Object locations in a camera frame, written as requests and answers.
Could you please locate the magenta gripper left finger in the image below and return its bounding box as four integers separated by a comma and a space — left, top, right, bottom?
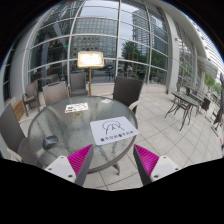
45, 145, 93, 186

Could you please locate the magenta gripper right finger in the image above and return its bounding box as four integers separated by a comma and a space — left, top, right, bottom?
133, 144, 180, 185

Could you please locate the white printed paper sheet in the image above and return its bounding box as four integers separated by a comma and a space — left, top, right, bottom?
90, 116, 139, 146

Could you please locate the small menu card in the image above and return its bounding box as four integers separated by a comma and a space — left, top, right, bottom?
65, 103, 89, 113

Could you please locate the grey wicker chair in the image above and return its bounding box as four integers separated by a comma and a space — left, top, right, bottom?
0, 103, 41, 167
22, 82, 40, 113
42, 81, 68, 106
70, 72, 88, 96

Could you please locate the distant round glass table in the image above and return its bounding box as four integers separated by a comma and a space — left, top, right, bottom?
167, 91, 199, 130

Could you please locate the grey wicker chair middle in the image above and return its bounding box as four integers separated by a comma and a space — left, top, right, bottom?
42, 81, 68, 106

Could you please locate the dark wicker chair right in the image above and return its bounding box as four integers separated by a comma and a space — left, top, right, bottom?
113, 77, 143, 114

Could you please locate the grey wicker chair far left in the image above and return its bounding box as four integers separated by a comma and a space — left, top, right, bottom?
22, 82, 40, 113

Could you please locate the grey wicker chair back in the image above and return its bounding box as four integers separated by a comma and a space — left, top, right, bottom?
70, 72, 88, 96

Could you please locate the distant dark chair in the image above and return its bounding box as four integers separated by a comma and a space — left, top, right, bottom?
200, 97, 211, 112

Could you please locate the menu board on stand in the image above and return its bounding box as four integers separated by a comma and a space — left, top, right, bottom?
76, 50, 106, 97

